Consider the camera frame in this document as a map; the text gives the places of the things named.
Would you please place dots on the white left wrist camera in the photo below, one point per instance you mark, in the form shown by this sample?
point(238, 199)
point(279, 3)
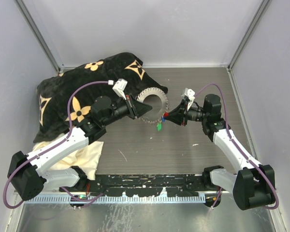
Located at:
point(119, 88)

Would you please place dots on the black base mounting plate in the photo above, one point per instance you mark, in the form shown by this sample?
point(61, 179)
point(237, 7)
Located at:
point(145, 185)

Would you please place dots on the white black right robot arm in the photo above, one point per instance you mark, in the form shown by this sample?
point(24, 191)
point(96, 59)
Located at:
point(253, 184)

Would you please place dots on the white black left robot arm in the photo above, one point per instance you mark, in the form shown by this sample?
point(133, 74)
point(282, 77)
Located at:
point(30, 173)

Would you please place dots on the blue slotted cable duct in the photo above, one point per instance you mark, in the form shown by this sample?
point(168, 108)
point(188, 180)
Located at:
point(162, 198)

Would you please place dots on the right aluminium frame post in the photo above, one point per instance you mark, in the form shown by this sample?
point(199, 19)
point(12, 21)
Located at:
point(250, 30)

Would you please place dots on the cream white cloth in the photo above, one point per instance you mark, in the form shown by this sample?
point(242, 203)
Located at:
point(86, 158)

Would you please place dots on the black floral plush blanket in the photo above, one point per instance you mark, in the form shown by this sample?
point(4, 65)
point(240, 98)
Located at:
point(70, 95)

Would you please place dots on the aluminium frame post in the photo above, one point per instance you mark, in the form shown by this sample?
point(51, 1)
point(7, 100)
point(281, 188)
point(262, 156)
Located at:
point(250, 30)
point(35, 23)

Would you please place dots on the green key tag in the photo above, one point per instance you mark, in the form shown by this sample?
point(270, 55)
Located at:
point(159, 127)

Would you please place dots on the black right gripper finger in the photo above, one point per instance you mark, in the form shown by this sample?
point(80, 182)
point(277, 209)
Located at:
point(175, 118)
point(177, 111)

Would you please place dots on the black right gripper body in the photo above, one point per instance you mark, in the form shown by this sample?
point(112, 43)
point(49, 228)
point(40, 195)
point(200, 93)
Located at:
point(185, 112)

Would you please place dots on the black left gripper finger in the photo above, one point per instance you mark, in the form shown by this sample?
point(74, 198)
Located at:
point(135, 102)
point(142, 110)

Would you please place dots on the left aluminium frame post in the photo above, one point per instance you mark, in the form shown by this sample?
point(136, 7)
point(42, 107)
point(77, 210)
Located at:
point(35, 23)

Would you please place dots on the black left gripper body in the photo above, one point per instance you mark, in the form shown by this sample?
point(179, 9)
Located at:
point(130, 102)

